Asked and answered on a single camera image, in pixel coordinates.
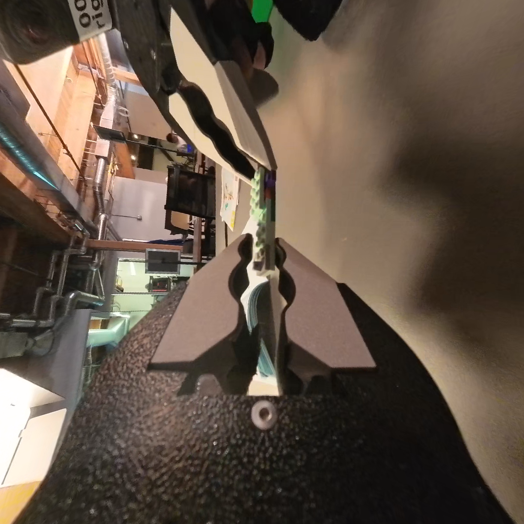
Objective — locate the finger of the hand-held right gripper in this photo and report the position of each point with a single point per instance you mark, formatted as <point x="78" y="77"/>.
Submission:
<point x="188" y="123"/>
<point x="241" y="106"/>

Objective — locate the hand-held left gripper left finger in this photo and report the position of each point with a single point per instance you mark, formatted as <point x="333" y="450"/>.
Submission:
<point x="192" y="327"/>

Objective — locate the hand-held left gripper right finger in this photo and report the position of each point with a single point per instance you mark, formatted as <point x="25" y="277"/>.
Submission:
<point x="323" y="327"/>

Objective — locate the partly built lego model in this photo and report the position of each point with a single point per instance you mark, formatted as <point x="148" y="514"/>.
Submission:
<point x="262" y="229"/>

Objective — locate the person's right hand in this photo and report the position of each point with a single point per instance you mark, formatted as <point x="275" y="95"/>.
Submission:
<point x="257" y="56"/>

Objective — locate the stack of instruction booklets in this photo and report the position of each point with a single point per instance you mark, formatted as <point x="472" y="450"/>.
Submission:
<point x="262" y="307"/>

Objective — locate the black office chair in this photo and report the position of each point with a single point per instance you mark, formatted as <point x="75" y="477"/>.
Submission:
<point x="190" y="192"/>

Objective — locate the grey framed monitor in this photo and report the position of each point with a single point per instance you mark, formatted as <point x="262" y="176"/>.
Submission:
<point x="163" y="261"/>

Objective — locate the brown wooden beam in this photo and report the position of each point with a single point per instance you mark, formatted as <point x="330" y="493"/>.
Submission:
<point x="135" y="244"/>

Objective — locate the grey pipe assembly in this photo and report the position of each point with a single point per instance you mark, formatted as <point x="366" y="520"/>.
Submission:
<point x="57" y="286"/>

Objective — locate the white cabinet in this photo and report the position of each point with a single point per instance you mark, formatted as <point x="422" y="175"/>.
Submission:
<point x="28" y="430"/>

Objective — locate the small silver ventilation duct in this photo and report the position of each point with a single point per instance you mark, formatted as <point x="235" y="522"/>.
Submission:
<point x="101" y="196"/>

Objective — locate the large silver ventilation duct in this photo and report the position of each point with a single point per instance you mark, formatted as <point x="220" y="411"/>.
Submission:
<point x="24" y="157"/>

